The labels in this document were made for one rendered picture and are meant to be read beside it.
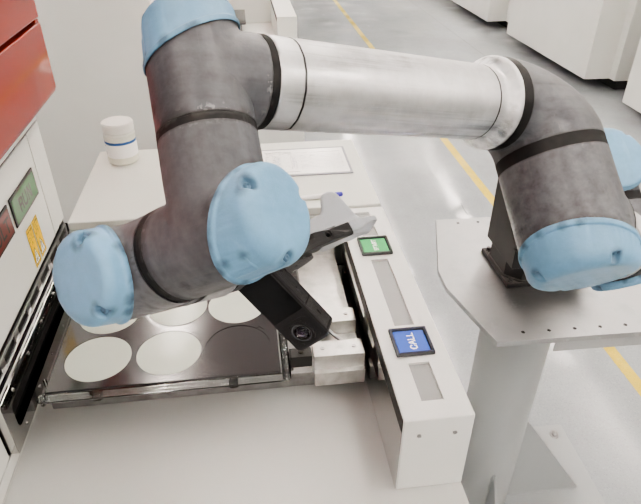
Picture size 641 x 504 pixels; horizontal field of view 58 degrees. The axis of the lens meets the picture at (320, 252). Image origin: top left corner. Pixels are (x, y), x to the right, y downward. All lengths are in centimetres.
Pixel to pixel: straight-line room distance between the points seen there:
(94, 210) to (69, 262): 80
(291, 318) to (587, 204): 31
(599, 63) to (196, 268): 520
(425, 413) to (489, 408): 74
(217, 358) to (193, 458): 15
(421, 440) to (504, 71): 46
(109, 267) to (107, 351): 57
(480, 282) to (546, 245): 64
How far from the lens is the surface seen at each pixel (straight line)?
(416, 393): 80
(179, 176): 41
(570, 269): 62
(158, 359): 95
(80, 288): 46
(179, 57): 44
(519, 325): 117
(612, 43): 550
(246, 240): 37
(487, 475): 169
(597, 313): 125
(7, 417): 93
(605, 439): 218
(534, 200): 63
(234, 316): 101
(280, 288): 57
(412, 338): 87
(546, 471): 188
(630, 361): 250
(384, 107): 52
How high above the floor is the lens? 154
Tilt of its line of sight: 33 degrees down
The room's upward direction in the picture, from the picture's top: straight up
